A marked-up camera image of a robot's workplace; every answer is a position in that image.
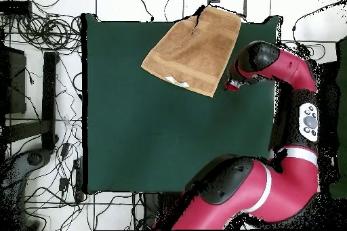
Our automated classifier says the tan terry towel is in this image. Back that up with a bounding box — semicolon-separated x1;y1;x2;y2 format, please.
140;5;242;98

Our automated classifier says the dark flat box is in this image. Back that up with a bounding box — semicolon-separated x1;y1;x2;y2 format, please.
0;45;28;115

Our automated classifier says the black flat device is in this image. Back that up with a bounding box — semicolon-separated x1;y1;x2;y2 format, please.
0;0;33;16

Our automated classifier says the dark green table cloth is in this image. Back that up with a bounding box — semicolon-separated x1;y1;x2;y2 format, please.
81;12;284;195

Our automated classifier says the black power strip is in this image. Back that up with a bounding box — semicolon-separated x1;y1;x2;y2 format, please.
72;157;84;202

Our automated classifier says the black stand leg bar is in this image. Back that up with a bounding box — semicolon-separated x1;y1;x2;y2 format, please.
41;51;60;152

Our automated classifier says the small black power adapter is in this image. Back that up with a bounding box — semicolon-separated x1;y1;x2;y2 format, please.
58;177;70;191

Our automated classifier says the dark stand base foot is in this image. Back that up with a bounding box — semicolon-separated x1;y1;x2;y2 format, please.
0;147;54;230

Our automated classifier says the black coiled cable bundle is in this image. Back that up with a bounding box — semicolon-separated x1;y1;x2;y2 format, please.
16;14;82;53

